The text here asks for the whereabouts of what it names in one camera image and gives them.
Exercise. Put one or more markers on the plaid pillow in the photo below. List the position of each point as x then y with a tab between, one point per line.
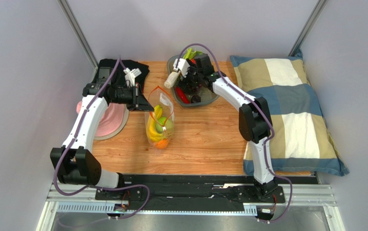
302	141

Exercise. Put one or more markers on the grey food tray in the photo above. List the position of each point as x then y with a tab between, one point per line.
207	97

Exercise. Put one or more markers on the green white leek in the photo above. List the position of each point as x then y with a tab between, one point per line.
175	76

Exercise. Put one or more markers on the orange fruit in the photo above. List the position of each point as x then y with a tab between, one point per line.
162	144

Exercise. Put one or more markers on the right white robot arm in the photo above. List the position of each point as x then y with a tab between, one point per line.
254	122

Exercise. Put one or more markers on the red chili pepper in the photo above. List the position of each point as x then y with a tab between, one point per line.
182	95

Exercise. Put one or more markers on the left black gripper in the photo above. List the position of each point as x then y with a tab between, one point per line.
138	101

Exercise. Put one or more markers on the pink hat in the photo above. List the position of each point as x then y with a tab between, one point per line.
113	120

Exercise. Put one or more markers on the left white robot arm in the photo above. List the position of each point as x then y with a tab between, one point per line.
74	162

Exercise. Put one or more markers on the black folded cloth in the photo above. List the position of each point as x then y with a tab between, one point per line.
105	68

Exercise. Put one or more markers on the clear orange zip top bag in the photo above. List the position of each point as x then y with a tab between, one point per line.
158	96

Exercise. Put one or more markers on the green apple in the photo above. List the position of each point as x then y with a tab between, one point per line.
164	125

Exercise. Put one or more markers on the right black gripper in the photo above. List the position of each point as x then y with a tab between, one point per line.
188	81

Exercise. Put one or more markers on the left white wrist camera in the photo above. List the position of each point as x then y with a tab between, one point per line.
130	76

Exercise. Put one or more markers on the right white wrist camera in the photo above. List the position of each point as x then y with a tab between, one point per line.
181	65

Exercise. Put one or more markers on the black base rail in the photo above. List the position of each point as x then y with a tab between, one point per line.
192	193

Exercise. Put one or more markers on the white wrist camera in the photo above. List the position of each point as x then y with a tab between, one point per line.
181	65
130	76

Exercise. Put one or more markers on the yellow bananas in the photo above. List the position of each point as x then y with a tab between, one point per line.
152	132

